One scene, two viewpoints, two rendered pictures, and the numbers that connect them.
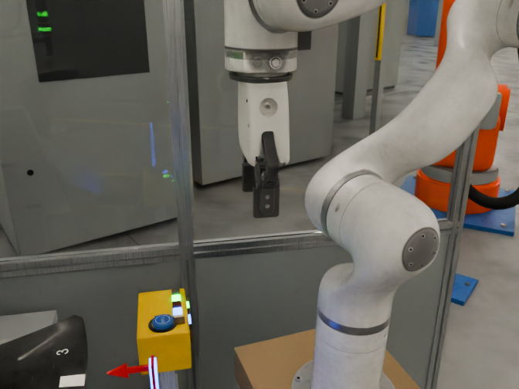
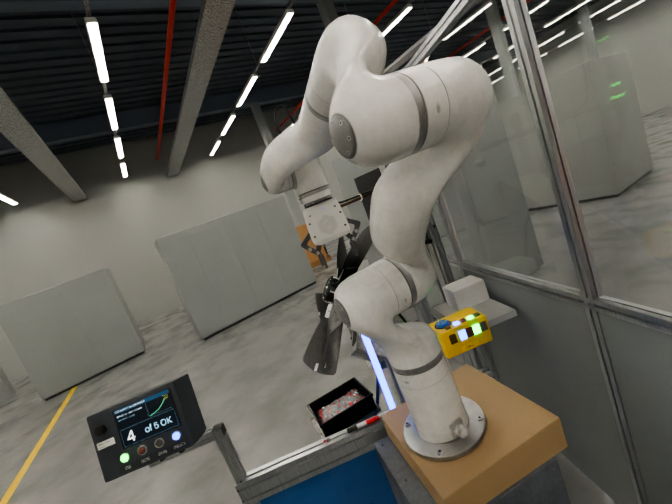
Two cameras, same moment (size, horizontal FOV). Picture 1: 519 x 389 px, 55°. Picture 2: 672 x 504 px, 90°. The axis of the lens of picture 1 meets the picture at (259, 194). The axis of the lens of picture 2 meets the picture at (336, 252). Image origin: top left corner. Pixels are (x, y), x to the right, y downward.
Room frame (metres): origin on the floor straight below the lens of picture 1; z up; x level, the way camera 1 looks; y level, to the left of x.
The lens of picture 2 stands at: (0.71, -0.86, 1.58)
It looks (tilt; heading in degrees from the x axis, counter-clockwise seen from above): 8 degrees down; 97
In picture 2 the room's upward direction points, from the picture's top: 21 degrees counter-clockwise
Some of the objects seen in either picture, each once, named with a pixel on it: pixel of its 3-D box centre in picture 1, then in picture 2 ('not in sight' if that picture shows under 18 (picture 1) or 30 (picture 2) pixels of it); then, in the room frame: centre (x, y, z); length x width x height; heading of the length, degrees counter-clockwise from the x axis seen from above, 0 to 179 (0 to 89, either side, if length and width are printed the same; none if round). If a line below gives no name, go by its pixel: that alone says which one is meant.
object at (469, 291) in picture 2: not in sight; (463, 292); (1.03, 0.79, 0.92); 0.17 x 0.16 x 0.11; 11
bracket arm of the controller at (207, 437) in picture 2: not in sight; (187, 444); (-0.05, 0.01, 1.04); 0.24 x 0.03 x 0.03; 11
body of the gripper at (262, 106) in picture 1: (260, 113); (324, 219); (0.60, 0.00, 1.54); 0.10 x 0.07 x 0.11; 11
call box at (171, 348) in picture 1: (164, 331); (460, 333); (0.86, 0.20, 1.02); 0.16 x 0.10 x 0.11; 11
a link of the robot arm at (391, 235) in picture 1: (374, 258); (385, 318); (0.67, -0.17, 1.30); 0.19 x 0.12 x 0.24; 28
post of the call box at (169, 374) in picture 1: (167, 370); (469, 360); (0.86, 0.20, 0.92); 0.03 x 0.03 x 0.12; 11
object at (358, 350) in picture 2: not in sight; (369, 339); (0.54, 0.45, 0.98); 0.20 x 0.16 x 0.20; 11
